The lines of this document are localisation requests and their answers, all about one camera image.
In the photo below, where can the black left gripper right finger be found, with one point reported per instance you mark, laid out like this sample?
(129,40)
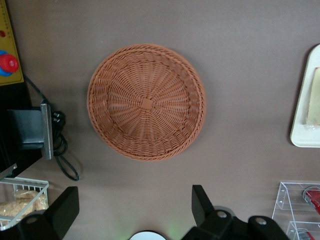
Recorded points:
(215,227)

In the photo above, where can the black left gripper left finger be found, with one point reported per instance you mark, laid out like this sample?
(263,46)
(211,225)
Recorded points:
(57,220)

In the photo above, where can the beige rectangular tray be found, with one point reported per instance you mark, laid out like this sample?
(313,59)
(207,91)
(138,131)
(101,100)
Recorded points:
(300,125)

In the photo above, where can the round brown wicker basket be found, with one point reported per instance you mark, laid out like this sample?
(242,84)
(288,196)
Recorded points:
(147,103)

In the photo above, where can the rice cracker snack bag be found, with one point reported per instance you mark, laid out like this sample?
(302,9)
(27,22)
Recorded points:
(32,201)
(10,211)

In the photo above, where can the clear acrylic bottle rack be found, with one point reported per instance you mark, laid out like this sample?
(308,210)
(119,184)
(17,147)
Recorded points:
(282,200)

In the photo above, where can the red cola bottle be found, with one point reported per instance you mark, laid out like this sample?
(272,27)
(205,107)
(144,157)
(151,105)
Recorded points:
(313,198)
(306,236)

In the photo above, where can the black device metal plate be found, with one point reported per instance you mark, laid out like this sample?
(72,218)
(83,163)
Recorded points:
(27,127)

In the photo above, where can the red emergency stop button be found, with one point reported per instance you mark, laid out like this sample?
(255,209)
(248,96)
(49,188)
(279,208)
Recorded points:
(8,62)

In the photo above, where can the black yellow control box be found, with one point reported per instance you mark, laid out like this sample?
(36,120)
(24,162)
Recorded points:
(7,25)

